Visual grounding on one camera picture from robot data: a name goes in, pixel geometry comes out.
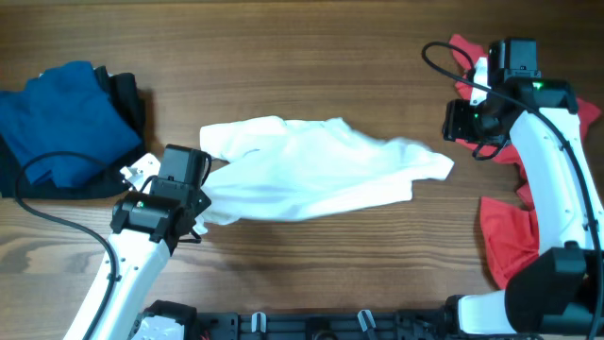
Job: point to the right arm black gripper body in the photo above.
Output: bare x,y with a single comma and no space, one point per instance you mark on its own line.
469,124

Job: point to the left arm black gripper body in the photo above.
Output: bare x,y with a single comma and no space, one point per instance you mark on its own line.
202,203

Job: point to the white t-shirt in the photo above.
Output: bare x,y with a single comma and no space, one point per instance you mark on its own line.
292,170

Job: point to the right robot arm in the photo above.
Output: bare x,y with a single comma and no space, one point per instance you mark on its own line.
513,105

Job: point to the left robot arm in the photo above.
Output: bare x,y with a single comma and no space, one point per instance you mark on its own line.
147,225

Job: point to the black folded garment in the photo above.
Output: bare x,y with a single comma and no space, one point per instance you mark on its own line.
124,96

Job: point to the blue folded shirt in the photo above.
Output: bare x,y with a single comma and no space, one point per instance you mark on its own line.
64,109

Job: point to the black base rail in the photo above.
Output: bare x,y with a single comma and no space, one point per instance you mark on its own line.
307,326

